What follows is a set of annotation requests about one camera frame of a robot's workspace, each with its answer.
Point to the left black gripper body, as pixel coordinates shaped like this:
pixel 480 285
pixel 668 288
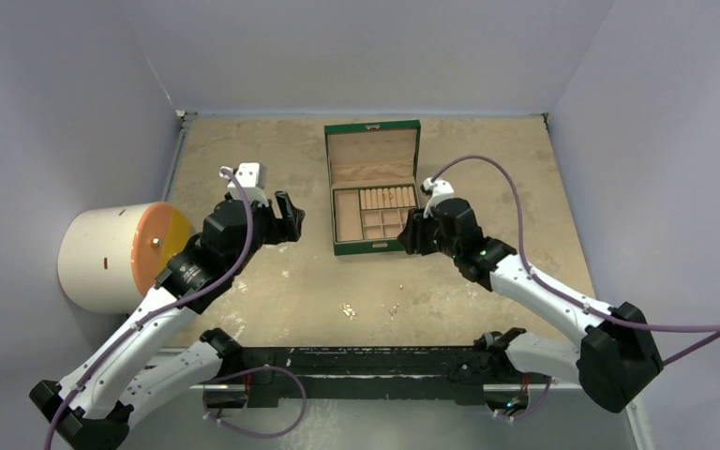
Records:
pixel 266 228

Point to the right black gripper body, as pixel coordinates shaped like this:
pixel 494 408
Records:
pixel 419 235

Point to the green jewelry tray insert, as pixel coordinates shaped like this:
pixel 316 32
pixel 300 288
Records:
pixel 371 213

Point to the green jewelry box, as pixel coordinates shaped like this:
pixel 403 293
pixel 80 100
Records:
pixel 372 173

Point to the gold earring cluster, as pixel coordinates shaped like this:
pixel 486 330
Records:
pixel 348 311

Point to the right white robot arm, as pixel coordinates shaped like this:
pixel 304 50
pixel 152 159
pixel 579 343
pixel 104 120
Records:
pixel 609 351

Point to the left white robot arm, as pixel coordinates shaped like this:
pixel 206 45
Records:
pixel 97 404

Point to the white cylinder orange face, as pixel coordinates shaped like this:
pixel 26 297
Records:
pixel 110 257

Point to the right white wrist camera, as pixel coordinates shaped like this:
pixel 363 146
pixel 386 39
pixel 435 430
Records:
pixel 437 191

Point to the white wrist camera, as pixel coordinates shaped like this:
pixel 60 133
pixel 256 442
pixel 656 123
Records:
pixel 437 191
pixel 250 176

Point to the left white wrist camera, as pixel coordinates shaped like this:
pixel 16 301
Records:
pixel 250 176

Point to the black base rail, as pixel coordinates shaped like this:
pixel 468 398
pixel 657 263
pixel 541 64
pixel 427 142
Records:
pixel 468 375

